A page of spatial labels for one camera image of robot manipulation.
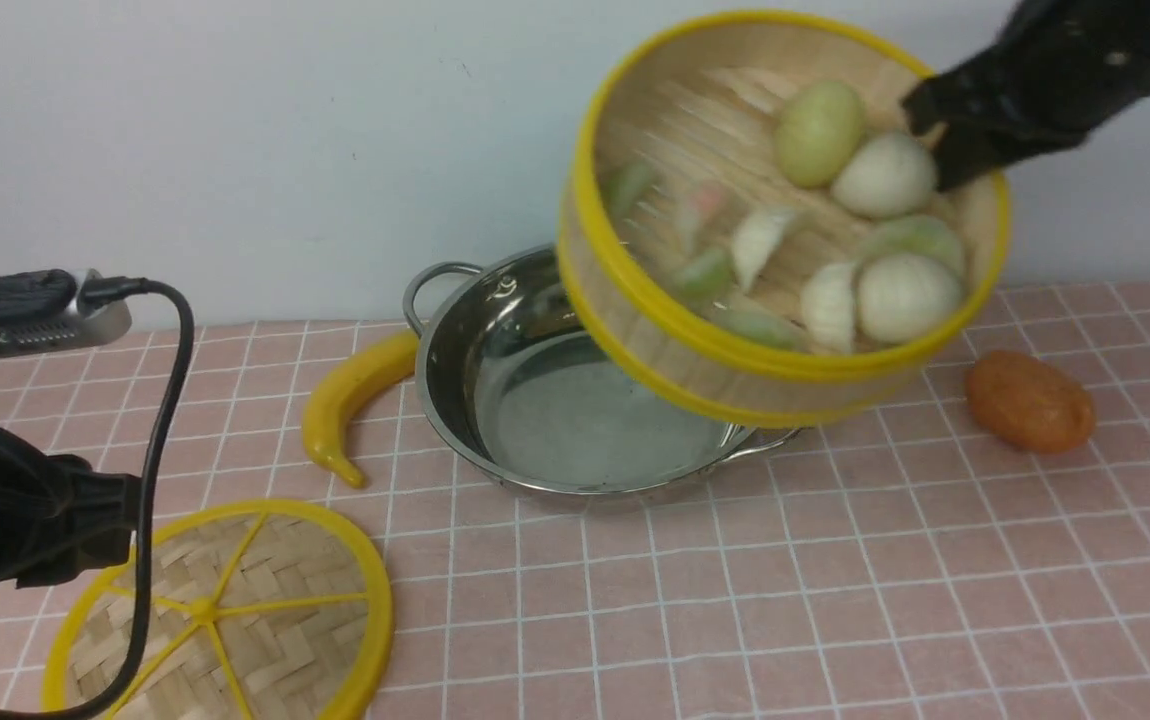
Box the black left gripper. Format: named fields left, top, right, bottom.
left=0, top=427, right=141, bottom=589

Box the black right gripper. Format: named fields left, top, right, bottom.
left=900, top=1, right=1150, bottom=192

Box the woven bamboo steamer lid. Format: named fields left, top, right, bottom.
left=41, top=499, right=394, bottom=720

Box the yellow-rimmed bamboo steamer basket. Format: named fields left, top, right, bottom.
left=557, top=10, right=1011, bottom=428

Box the stainless steel pot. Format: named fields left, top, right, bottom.
left=403, top=246, right=796, bottom=503

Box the white garlic bun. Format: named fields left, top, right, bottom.
left=830, top=129, right=940, bottom=220

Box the pale green dumpling piece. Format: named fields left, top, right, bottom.
left=854, top=214, right=967, bottom=278

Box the white onion bun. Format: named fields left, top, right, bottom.
left=857, top=252, right=965, bottom=345

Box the brown potato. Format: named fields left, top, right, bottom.
left=964, top=348, right=1099, bottom=454

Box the white dumpling wedge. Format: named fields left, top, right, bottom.
left=730, top=206, right=805, bottom=293

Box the yellow banana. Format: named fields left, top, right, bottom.
left=300, top=329, right=420, bottom=489

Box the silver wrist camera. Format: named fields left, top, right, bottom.
left=0, top=269, right=132, bottom=360

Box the black camera cable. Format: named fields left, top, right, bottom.
left=0, top=277, right=196, bottom=720

